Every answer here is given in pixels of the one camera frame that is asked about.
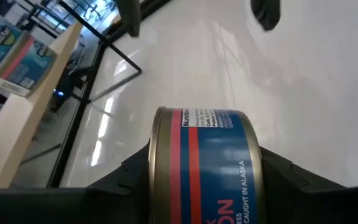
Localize black metal table frame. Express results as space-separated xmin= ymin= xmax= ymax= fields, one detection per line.
xmin=47 ymin=0 xmax=172 ymax=189

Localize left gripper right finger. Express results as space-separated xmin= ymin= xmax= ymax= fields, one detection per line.
xmin=259 ymin=145 xmax=358 ymax=224

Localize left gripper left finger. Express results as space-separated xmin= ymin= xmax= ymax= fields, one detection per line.
xmin=85 ymin=140 xmax=151 ymax=224

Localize wooden shelf black metal legs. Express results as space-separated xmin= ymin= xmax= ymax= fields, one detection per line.
xmin=0 ymin=0 xmax=143 ymax=190

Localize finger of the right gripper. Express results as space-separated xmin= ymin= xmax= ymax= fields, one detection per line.
xmin=249 ymin=0 xmax=282 ymax=32
xmin=116 ymin=0 xmax=142 ymax=37

